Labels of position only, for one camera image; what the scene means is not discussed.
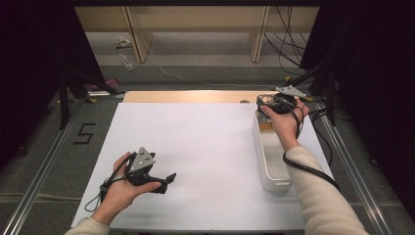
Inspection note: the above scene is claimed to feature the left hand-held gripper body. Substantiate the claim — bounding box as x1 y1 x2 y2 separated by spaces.
124 146 168 196

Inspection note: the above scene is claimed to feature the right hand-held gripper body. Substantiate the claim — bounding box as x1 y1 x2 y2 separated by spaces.
256 84 308 116

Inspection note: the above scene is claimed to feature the white plastic storage box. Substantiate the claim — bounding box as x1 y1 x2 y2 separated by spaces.
253 109 296 193

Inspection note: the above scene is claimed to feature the person's right hand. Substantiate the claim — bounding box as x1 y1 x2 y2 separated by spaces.
259 96 310 153

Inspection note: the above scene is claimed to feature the person's left hand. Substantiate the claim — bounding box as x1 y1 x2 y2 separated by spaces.
92 151 162 226

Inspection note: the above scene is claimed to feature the white table cover sheet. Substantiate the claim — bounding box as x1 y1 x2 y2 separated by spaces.
70 102 356 231

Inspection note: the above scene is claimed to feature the black metal stand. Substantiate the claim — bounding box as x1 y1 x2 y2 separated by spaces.
279 62 337 127
58 67 126 131

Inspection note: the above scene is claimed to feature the pink packet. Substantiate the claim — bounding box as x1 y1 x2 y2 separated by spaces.
90 77 119 92

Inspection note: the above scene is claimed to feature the black curtain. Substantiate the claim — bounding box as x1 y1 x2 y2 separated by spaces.
0 0 107 170
300 0 415 223

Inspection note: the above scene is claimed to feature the clear plastic bottle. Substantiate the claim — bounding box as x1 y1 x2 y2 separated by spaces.
117 53 135 71

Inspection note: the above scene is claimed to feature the wooden shelf unit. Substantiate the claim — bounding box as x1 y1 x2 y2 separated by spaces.
73 5 320 64

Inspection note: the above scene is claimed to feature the left hand-held gripper cable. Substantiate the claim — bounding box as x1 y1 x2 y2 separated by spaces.
83 152 137 213

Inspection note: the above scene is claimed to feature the hand-held gripper cable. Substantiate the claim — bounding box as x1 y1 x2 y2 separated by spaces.
281 96 343 194
83 152 137 213

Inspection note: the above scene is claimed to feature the bundle of black cables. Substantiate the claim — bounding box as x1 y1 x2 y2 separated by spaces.
263 5 311 76

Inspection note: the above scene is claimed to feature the right hand-held gripper cable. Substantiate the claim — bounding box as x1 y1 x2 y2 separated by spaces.
281 96 343 194

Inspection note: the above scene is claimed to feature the metal floor rail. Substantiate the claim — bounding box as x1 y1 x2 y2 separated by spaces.
0 97 82 235
312 101 394 235

